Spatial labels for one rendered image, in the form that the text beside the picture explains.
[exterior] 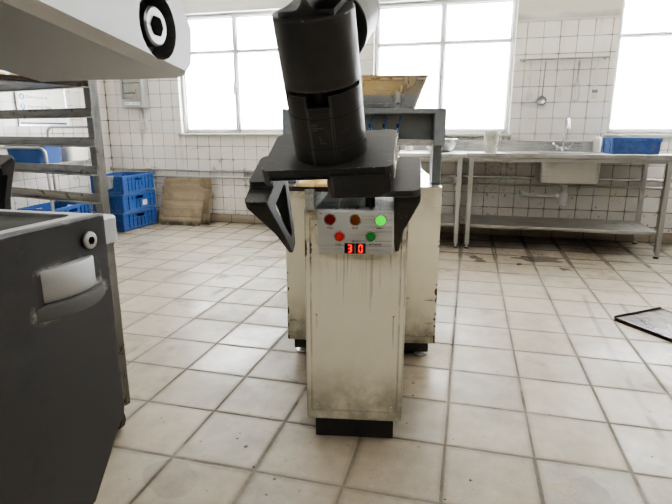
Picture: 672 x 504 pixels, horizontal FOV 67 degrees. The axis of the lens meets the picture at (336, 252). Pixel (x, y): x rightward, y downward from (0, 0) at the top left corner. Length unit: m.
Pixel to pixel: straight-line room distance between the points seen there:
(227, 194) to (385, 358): 4.68
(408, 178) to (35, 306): 0.27
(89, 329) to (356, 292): 1.43
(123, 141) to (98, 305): 6.61
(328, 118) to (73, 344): 0.22
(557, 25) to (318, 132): 5.33
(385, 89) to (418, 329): 1.12
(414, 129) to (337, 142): 2.02
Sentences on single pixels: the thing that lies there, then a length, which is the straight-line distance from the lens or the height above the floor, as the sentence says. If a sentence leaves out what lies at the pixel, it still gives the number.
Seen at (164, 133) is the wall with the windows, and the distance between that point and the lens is 6.58.
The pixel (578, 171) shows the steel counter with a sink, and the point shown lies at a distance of 5.02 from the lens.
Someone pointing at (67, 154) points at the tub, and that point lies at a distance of 5.50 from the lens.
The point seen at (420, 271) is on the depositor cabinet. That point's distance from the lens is 2.40.
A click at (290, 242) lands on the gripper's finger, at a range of 0.46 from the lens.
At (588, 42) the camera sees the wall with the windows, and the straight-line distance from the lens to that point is 5.69.
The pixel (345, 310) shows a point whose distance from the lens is 1.72.
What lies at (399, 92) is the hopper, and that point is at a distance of 2.36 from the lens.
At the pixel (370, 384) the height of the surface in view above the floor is 0.23.
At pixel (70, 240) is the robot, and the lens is 0.29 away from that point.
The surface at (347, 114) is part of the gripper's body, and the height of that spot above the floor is 1.10.
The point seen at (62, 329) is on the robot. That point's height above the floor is 0.99.
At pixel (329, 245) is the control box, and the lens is 1.63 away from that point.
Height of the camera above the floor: 1.09
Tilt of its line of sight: 14 degrees down
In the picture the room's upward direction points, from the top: straight up
